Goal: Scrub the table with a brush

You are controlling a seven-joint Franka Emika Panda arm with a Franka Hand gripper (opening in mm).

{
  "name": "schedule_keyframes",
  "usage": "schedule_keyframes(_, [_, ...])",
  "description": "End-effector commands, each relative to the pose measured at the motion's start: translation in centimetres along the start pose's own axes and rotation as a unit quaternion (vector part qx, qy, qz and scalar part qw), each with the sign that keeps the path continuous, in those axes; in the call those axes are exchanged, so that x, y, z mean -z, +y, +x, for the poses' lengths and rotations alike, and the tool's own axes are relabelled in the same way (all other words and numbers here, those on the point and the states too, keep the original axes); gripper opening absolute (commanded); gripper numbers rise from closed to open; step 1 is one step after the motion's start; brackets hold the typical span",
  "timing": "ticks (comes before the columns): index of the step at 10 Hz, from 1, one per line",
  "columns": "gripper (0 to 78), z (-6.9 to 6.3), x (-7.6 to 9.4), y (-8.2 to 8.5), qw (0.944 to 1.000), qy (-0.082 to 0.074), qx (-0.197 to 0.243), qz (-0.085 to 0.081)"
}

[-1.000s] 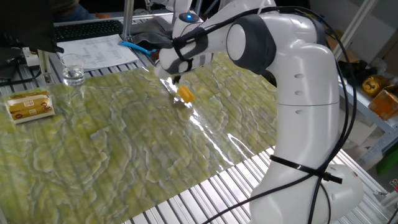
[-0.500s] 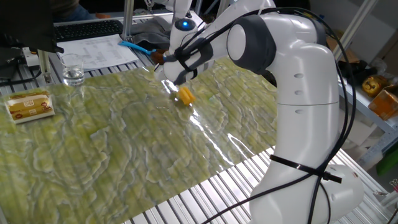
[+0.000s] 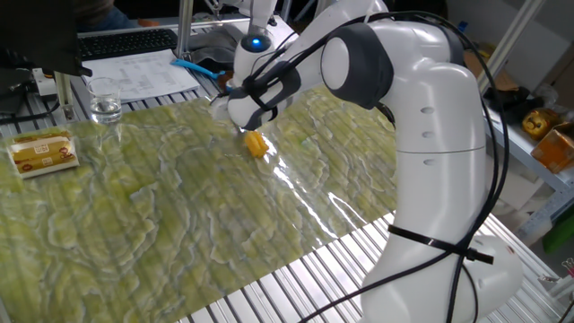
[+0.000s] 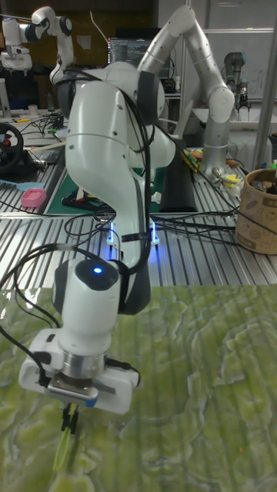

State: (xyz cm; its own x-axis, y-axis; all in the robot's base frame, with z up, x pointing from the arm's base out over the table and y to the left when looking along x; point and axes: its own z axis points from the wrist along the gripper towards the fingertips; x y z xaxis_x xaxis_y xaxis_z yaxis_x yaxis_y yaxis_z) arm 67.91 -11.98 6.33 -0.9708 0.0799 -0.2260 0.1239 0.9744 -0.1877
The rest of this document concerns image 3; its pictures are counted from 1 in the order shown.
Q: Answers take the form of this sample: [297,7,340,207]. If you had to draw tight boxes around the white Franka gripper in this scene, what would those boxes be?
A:
[210,95,234,122]

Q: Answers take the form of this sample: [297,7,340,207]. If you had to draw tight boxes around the yellow sponge brush green handle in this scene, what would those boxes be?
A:
[243,129,271,160]

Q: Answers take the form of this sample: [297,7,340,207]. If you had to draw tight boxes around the blue plastic brush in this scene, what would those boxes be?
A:
[169,57,227,82]

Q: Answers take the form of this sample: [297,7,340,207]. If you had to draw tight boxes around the grey cloth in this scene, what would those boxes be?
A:
[187,30,246,68]

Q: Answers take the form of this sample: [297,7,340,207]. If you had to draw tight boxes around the white printed paper sheet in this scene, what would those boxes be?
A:
[82,48,202,105]

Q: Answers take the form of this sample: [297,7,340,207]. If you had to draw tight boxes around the black computer keyboard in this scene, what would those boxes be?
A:
[77,27,179,63]

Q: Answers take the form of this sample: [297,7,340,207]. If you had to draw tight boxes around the clear glass of water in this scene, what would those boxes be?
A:
[85,76,124,126]

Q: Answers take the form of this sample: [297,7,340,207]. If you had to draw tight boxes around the green marble pattern table mat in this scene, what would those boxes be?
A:
[0,74,400,323]

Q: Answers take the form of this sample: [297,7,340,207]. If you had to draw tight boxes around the person in dark clothing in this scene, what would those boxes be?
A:
[74,0,138,33]

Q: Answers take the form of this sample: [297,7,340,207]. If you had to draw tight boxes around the yellow white food package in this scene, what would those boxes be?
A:
[5,128,81,180]

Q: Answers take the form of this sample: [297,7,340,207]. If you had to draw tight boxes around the black monitor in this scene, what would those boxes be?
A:
[0,0,94,78]

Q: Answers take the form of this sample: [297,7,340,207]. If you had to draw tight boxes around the black bundled object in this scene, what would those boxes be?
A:
[485,84,544,126]

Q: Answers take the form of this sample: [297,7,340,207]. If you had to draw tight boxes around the diagonal aluminium strut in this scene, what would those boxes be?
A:
[476,0,542,93]

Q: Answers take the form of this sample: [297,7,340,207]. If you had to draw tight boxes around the grey metal shelf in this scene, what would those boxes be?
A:
[483,105,574,246]

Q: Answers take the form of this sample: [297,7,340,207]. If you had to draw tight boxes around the yellow toy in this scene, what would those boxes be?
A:
[521,107,562,142]

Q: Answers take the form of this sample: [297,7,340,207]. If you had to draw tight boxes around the orange box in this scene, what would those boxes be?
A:
[530,121,574,175]

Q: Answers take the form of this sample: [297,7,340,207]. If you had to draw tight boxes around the green plastic object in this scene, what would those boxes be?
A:
[541,214,574,255]

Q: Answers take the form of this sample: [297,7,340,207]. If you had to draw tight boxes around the tall aluminium post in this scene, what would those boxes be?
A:
[173,0,196,62]

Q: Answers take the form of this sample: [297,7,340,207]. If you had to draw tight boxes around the short aluminium post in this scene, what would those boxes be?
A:
[52,71,76,122]

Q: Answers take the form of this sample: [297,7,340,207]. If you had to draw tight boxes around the white plastic bracket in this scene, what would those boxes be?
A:
[31,66,58,98]

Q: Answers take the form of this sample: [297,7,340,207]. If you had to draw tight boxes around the black desk cable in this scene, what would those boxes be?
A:
[0,100,62,127]

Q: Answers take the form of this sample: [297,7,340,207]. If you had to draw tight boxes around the black cable strap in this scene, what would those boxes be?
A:
[387,223,494,266]

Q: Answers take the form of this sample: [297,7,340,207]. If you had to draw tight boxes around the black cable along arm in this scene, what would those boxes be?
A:
[209,11,513,323]

